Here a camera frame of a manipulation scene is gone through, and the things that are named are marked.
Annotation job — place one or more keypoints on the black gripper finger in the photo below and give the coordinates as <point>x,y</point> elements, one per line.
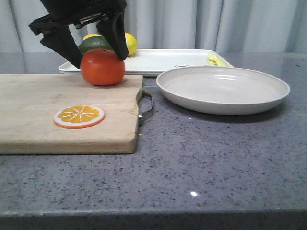
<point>117,38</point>
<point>61,41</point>

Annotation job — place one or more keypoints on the wooden cutting board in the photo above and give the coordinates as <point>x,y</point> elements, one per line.
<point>28,103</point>

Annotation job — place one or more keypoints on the yellow lemon behind lime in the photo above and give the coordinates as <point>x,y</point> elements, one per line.
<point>91,35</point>

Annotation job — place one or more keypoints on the yellow plastic fork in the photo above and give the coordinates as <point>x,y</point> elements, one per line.
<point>214,59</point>

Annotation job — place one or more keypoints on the beige round plate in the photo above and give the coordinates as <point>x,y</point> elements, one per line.
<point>222,90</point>

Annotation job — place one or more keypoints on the yellow plastic utensil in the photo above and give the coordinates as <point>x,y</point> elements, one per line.
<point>225,63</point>

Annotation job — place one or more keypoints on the white rectangular tray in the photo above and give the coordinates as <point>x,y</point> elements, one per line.
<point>152,62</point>

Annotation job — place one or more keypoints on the orange mandarin fruit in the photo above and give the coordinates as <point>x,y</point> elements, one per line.
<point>102,67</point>

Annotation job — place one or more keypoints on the grey curtain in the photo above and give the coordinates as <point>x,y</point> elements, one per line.
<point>220,25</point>

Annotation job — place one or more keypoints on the orange slice toy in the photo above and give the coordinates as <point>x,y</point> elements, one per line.
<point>79,116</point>

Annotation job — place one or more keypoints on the yellow lemon front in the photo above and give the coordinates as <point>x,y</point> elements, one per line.
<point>132,43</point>

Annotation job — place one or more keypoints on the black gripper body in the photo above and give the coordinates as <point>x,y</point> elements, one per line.
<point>80,13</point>

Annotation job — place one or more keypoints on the metal cutting board handle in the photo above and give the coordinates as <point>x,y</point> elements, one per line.
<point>145,105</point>

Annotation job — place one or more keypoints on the green lime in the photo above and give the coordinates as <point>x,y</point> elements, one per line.
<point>93,43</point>

